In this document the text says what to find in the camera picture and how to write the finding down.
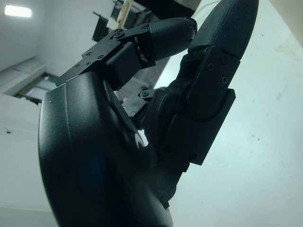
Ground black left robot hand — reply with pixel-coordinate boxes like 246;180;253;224
37;0;259;227

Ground ceiling light panel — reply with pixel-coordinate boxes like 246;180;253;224
4;4;33;17

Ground window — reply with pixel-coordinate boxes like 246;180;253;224
13;72;59;105

